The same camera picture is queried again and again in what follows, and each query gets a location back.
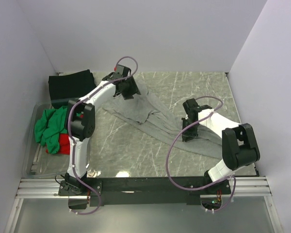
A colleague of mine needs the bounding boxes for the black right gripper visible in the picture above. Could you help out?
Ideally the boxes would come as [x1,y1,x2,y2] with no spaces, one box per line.
[181,117,199,142]

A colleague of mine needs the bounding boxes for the grey t-shirt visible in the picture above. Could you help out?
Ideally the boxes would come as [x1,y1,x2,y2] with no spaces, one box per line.
[102,81,222,159]

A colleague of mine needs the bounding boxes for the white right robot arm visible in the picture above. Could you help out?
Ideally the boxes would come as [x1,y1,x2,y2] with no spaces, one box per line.
[174,99,260,194]

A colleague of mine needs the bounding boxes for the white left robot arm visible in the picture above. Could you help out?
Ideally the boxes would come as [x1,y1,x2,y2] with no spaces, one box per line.
[65,65,140,195]

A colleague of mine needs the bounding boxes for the folded black t-shirt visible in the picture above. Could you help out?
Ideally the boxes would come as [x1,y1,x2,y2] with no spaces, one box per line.
[48,69,97,109]

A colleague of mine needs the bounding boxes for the red t-shirt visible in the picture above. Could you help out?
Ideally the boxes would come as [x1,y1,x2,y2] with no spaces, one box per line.
[46,133,70,155]

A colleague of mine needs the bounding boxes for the green t-shirt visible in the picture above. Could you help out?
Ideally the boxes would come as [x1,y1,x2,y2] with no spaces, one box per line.
[34,106,68,148]

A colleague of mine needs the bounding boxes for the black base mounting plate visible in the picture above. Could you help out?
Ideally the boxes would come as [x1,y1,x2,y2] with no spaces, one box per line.
[58,176,231,210]

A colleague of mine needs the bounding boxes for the clear plastic bin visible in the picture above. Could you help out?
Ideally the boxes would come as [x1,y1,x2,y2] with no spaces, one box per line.
[22,100,70,179]

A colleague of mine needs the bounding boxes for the aluminium rail frame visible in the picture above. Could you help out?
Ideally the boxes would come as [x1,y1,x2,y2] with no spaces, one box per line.
[4,177,284,233]

